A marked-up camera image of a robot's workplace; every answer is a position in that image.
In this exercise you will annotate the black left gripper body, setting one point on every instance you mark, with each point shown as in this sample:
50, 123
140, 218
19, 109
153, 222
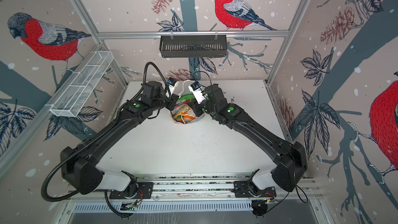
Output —
171, 103

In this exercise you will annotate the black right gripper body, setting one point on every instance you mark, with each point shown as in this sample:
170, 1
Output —
201, 108

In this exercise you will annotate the orange snack packet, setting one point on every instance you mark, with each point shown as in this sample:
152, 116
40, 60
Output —
185, 115

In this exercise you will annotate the colourful paper gift bag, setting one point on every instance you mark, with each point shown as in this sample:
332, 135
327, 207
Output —
180, 105

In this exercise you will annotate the bright green snack bag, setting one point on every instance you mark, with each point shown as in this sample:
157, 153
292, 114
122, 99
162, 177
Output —
186, 97

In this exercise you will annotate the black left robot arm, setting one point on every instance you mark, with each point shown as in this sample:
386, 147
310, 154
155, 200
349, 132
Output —
81, 170

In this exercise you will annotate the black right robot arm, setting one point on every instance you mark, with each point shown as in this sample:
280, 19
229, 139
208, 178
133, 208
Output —
290, 159

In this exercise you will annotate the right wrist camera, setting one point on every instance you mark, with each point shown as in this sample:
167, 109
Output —
196, 89

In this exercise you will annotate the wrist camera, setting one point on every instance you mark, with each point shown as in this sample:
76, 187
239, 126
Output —
172, 82
196, 89

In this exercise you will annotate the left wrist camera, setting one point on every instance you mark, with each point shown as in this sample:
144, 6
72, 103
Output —
172, 82

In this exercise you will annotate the black perforated wall basket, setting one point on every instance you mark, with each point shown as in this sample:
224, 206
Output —
193, 46

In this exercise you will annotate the aluminium mounting rail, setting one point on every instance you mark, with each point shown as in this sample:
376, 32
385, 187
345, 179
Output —
217, 188

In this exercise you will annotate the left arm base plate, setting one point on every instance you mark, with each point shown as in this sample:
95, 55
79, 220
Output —
140, 190

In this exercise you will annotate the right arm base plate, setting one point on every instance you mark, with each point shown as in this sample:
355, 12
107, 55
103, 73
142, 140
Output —
246, 189

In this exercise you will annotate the white wire mesh shelf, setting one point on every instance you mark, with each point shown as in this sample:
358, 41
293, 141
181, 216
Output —
74, 97

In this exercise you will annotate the horizontal aluminium frame bar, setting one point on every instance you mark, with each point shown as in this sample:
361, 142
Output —
154, 35

